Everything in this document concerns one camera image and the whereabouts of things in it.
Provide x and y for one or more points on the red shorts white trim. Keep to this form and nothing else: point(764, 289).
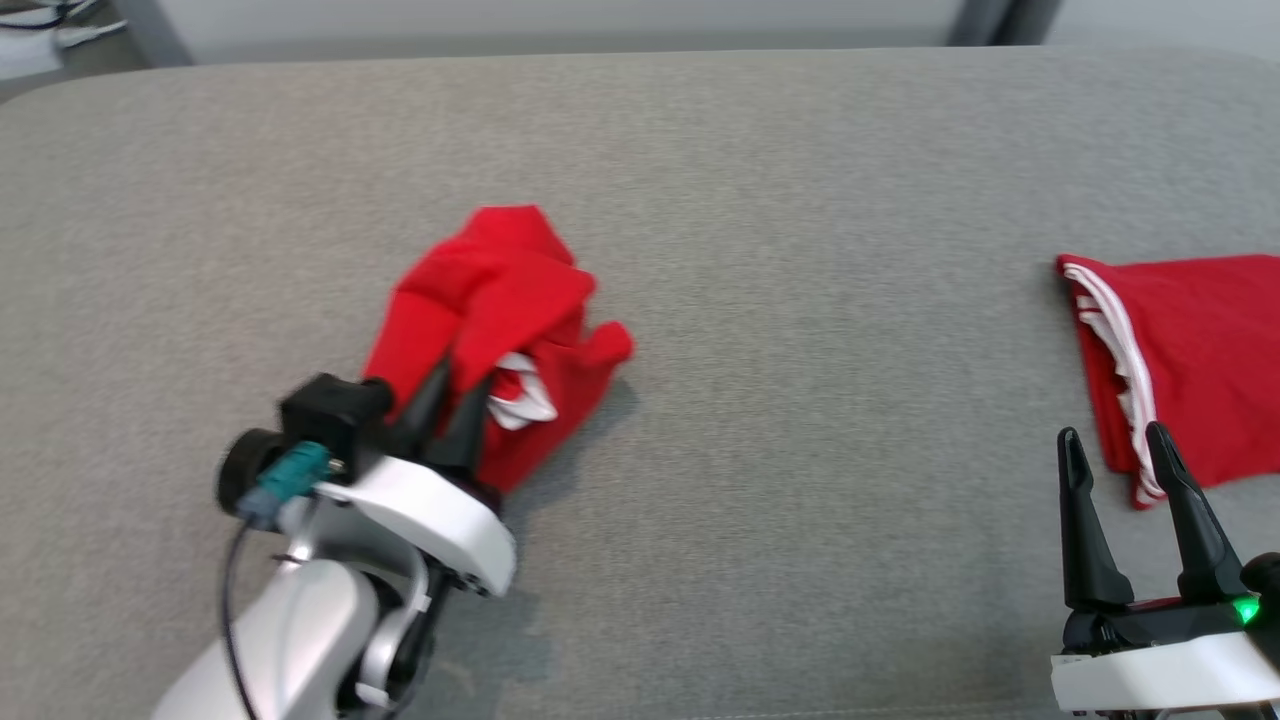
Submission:
point(490, 290)

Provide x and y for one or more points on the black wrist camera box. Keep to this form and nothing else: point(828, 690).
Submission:
point(1265, 575)
point(330, 415)

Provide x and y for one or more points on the white power strip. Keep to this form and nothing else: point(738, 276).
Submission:
point(25, 58)

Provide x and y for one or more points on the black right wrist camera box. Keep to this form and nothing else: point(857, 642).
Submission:
point(1265, 575)

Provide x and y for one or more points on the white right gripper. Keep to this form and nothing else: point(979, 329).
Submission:
point(1150, 675)

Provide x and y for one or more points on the red Bulls 23 jersey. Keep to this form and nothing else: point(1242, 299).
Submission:
point(1210, 350)

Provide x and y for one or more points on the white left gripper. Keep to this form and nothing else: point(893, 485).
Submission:
point(440, 520)

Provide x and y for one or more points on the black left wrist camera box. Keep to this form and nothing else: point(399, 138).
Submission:
point(330, 415)

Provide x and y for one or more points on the grey fabric sofa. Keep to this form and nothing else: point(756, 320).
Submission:
point(800, 300)

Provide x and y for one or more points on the grey metal post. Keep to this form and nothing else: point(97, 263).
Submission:
point(150, 30)

